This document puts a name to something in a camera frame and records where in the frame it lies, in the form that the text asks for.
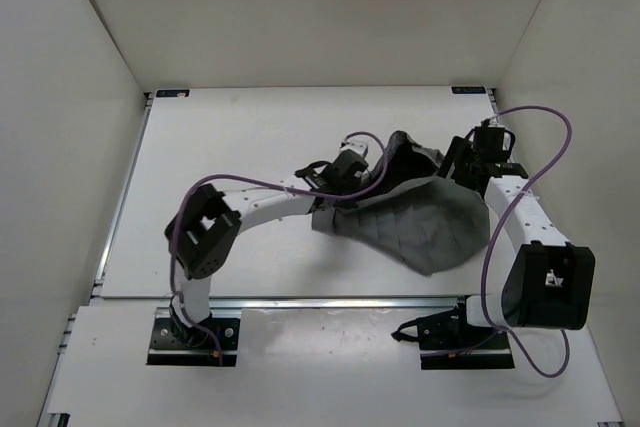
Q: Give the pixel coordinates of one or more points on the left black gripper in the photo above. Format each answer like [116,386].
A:
[346,203]

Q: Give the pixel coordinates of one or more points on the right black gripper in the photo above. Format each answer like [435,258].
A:
[455,154]

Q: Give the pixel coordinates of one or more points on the grey pleated skirt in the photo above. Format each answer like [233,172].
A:
[426,222]

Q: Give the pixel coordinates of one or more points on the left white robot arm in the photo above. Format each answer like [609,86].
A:
[220,207]

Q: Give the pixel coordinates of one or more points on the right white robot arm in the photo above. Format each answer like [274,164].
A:
[550,280]

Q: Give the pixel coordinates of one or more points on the right blue table label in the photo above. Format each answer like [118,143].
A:
[468,90]

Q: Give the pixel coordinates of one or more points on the blue table label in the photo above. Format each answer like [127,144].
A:
[468,90]
[172,93]

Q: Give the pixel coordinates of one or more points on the left blue table label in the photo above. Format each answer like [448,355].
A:
[172,93]

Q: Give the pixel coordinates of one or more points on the aluminium rail profile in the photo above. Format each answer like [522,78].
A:
[334,303]

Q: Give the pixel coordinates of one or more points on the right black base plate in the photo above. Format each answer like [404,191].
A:
[447,341]

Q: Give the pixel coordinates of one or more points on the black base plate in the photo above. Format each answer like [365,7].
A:
[172,345]
[447,341]

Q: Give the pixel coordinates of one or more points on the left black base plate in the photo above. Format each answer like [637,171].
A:
[172,345]

